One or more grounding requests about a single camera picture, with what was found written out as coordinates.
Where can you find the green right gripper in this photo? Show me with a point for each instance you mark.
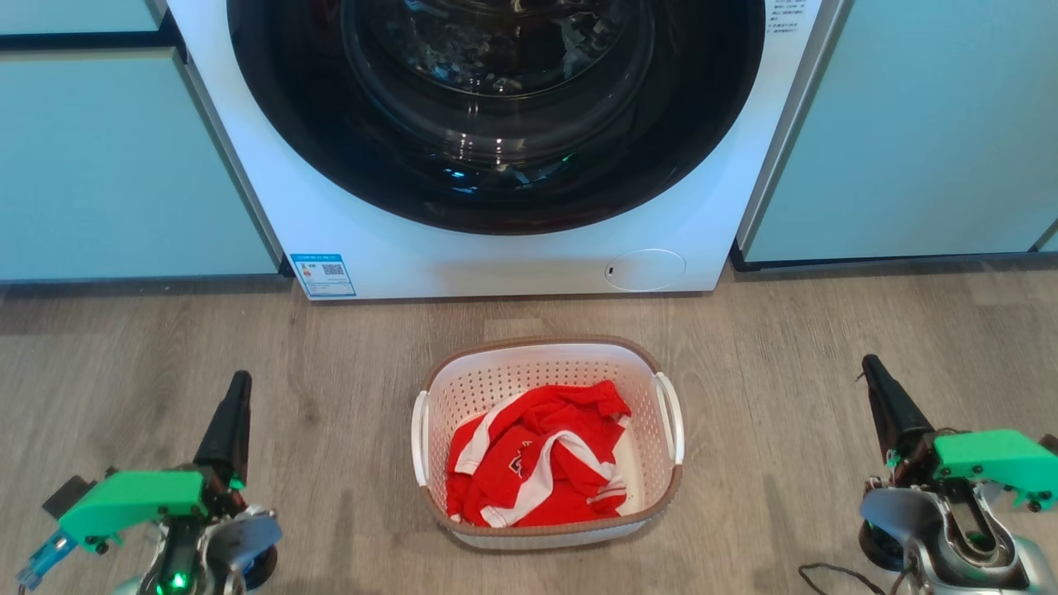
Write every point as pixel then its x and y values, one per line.
pixel 992 459

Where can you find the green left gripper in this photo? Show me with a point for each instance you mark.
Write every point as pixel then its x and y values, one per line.
pixel 132 496

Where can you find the white perforated laundry basket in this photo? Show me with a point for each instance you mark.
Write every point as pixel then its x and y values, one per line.
pixel 496 376

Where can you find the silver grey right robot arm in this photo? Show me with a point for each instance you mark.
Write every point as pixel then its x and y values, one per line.
pixel 926 529

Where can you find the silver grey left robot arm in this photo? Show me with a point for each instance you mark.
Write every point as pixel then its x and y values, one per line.
pixel 223 545

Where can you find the blue energy label sticker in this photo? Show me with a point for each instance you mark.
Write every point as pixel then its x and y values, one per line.
pixel 323 276

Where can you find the white front-load washing machine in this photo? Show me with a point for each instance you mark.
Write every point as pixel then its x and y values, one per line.
pixel 347 248

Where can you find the wide pale green cabinet door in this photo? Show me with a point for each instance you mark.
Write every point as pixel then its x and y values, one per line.
pixel 909 132

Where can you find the tall pale green cabinet door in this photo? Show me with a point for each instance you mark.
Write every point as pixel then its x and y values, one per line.
pixel 116 165

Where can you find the round white filter cover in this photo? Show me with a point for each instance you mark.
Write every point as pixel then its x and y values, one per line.
pixel 645 270

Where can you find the red and white jersey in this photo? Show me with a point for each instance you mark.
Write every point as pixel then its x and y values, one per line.
pixel 537 463

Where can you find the round black glass washer door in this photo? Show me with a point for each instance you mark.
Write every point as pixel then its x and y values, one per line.
pixel 297 124

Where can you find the small printed text label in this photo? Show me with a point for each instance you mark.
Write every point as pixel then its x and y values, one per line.
pixel 783 15

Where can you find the pale green cabinet drawer front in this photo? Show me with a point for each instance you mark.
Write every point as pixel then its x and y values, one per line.
pixel 74 15

